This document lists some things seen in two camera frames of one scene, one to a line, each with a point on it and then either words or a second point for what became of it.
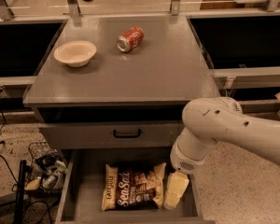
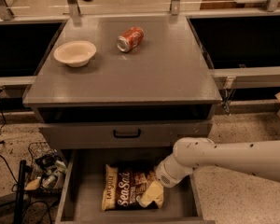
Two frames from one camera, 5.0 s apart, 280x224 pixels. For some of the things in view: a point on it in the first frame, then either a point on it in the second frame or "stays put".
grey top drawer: [110, 134] stays put
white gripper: [184, 161] to [162, 175]
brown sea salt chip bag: [133, 189] stays put
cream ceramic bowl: [76, 53] stays put
